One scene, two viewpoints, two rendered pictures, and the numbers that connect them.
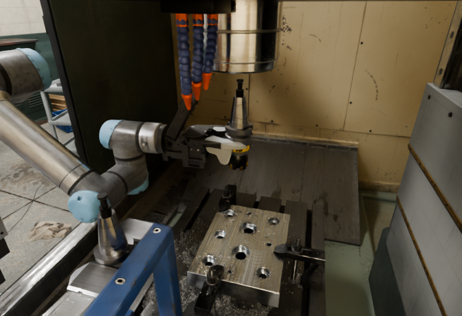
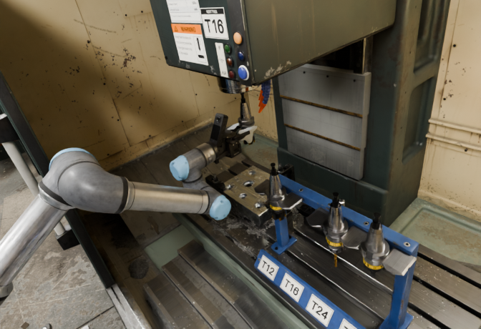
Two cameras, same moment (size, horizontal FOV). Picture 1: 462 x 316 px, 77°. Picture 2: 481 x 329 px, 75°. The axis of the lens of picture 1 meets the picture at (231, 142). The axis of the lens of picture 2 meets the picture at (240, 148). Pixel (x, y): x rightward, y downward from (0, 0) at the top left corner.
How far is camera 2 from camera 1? 0.89 m
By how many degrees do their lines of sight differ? 45
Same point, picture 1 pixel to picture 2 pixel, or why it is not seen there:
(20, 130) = (162, 190)
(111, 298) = (309, 192)
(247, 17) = not seen: hidden behind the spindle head
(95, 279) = (291, 199)
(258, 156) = (159, 167)
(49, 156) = (187, 194)
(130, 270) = (296, 187)
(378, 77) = not seen: hidden behind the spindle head
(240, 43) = not seen: hidden behind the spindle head
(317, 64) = (164, 76)
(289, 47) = (139, 71)
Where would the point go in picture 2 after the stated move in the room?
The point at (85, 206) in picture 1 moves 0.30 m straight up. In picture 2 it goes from (227, 203) to (207, 117)
